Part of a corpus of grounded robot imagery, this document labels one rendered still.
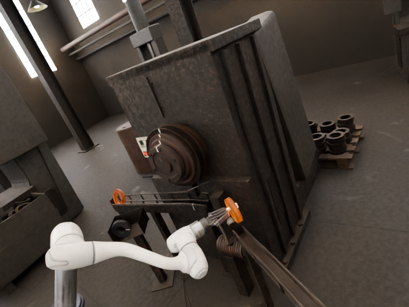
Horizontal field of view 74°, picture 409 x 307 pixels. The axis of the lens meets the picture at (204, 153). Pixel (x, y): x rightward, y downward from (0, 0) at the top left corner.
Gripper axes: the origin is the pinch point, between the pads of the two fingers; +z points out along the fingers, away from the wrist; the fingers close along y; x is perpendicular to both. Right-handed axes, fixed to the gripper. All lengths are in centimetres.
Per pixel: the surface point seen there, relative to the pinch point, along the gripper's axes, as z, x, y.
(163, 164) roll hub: -21, 26, -45
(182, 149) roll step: -6.3, 32.6, -36.5
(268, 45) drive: 88, 64, -59
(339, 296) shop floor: 37, -89, 20
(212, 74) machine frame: 26, 69, -22
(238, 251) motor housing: -6.0, -37.0, -7.8
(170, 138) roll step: -10, 41, -42
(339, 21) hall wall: 489, -8, -395
